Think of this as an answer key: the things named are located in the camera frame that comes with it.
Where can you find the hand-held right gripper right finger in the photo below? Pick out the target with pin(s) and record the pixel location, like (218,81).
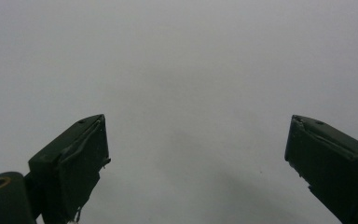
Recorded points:
(332,161)

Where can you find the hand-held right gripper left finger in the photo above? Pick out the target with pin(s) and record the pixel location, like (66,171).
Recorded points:
(74,161)

